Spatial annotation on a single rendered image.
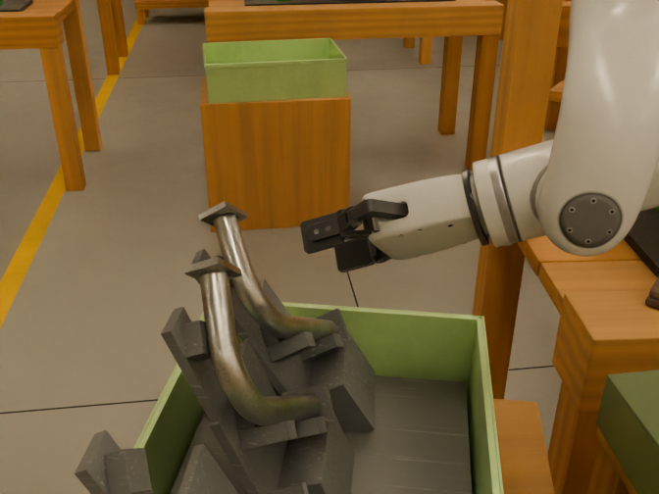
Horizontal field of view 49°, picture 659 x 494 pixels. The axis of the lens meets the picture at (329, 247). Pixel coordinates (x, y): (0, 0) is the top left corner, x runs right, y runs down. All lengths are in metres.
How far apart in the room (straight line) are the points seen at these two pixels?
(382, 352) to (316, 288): 1.85
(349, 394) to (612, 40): 0.59
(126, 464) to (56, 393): 1.97
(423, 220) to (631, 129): 0.19
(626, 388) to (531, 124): 0.78
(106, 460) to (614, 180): 0.45
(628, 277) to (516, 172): 0.78
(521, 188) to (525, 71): 0.97
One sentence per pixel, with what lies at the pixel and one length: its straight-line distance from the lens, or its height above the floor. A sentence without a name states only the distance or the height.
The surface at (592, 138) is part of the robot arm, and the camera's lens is 0.58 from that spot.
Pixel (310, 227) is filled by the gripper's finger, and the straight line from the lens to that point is 0.68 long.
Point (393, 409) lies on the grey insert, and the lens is 1.08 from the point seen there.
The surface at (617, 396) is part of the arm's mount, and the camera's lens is 1.04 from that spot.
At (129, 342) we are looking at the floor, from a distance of 2.74.
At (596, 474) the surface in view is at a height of 0.75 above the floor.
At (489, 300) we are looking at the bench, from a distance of 1.84.
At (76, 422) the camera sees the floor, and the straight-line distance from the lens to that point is 2.45.
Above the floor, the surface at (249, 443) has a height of 1.00.
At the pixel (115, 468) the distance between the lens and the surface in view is 0.62.
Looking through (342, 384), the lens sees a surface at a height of 0.93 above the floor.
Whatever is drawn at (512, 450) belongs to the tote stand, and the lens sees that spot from 1.13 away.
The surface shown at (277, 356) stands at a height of 0.99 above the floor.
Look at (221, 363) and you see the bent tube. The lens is 0.72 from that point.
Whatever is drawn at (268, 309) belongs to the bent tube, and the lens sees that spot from 0.88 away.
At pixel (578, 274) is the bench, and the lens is 1.40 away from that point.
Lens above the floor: 1.56
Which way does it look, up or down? 28 degrees down
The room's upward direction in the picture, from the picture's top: straight up
